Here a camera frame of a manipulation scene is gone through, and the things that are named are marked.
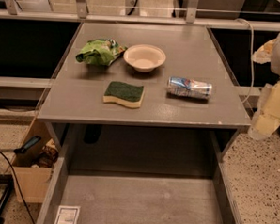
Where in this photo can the black metal floor stand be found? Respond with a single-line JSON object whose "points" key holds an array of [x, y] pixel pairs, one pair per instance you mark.
{"points": [[7, 181]]}

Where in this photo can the crumpled green chip bag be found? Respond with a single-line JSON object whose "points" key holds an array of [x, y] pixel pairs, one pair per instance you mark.
{"points": [[100, 52]]}

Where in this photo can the black handled tool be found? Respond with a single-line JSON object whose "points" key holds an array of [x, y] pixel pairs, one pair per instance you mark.
{"points": [[25, 147]]}

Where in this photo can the white paper bowl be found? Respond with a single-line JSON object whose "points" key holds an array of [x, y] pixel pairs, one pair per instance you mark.
{"points": [[144, 57]]}

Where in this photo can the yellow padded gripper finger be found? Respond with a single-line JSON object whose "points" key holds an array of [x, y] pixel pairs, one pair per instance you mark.
{"points": [[267, 118], [263, 54]]}

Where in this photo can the crushed red bull can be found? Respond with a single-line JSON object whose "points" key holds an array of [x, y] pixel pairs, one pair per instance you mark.
{"points": [[189, 88]]}

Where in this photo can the grey metal railing frame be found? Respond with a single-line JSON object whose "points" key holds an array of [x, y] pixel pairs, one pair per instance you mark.
{"points": [[261, 15]]}

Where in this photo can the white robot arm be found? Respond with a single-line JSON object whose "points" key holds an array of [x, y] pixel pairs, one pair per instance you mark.
{"points": [[275, 57]]}

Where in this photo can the grey open top drawer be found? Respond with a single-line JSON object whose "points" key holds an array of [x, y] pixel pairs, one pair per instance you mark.
{"points": [[141, 175]]}

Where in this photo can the green and yellow sponge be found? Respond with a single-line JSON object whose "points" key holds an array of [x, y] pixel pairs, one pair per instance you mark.
{"points": [[124, 94]]}

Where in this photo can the cardboard box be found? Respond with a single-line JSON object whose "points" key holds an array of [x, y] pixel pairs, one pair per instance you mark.
{"points": [[34, 168]]}

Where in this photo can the white paper label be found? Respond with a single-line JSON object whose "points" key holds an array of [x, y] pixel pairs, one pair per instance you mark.
{"points": [[67, 214]]}

